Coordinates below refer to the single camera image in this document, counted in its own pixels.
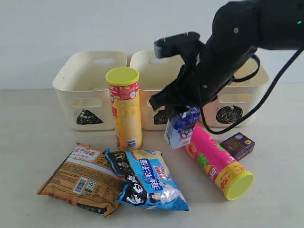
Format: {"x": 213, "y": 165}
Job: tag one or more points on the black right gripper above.
{"x": 199, "y": 83}

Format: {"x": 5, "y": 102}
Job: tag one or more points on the cream bin square mark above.
{"x": 155, "y": 74}

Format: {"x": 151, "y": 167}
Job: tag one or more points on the cream bin circle mark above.
{"x": 238, "y": 98}

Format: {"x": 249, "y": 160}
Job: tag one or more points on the blue white milk carton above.
{"x": 180, "y": 125}

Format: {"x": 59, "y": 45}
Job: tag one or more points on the small purple box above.
{"x": 238, "y": 146}

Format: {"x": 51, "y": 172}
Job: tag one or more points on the yellow chips can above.
{"x": 125, "y": 100}

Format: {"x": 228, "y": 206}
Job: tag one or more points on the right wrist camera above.
{"x": 184, "y": 44}

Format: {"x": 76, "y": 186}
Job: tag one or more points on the blue noodle packet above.
{"x": 148, "y": 182}

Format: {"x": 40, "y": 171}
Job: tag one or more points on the pink chips can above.
{"x": 226, "y": 172}

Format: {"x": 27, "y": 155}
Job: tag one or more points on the cream bin triangle mark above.
{"x": 83, "y": 91}

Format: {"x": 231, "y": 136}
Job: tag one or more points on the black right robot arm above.
{"x": 239, "y": 28}

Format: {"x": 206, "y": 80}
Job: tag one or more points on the orange noodle packet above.
{"x": 86, "y": 180}

